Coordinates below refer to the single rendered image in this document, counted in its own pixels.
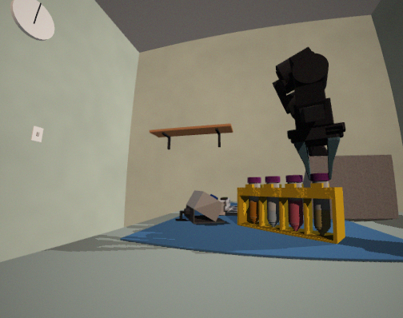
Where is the grey key desk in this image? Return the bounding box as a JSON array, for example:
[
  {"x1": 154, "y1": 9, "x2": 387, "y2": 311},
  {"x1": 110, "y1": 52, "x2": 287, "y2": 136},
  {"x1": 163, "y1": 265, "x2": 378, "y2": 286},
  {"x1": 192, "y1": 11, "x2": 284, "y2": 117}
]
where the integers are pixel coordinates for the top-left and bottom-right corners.
[{"x1": 175, "y1": 190, "x2": 225, "y2": 224}]

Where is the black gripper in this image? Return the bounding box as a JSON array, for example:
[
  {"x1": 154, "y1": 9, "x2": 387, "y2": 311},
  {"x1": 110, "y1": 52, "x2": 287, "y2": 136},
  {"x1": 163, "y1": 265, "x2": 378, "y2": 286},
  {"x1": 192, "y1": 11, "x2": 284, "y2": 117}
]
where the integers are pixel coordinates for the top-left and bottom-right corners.
[{"x1": 287, "y1": 122, "x2": 345, "y2": 180}]

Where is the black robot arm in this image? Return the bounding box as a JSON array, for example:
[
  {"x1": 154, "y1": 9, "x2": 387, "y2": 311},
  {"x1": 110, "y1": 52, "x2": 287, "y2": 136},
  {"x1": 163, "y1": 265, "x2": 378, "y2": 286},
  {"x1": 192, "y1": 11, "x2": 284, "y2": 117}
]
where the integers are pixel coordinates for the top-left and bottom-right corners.
[{"x1": 273, "y1": 47, "x2": 334, "y2": 156}]

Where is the purple screw cap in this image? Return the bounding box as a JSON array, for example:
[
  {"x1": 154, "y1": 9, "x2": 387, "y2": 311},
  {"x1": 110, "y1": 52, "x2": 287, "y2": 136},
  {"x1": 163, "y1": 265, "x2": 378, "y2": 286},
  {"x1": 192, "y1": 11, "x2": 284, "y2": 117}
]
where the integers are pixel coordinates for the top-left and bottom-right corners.
[
  {"x1": 285, "y1": 175, "x2": 303, "y2": 182},
  {"x1": 310, "y1": 173, "x2": 329, "y2": 181},
  {"x1": 248, "y1": 177, "x2": 261, "y2": 183},
  {"x1": 265, "y1": 176, "x2": 280, "y2": 183}
]

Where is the blue flat mat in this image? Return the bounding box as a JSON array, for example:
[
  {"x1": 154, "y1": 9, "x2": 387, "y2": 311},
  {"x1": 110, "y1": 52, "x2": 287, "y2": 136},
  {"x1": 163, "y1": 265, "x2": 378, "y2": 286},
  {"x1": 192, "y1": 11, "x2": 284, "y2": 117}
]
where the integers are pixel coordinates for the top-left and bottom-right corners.
[{"x1": 120, "y1": 214, "x2": 403, "y2": 262}]

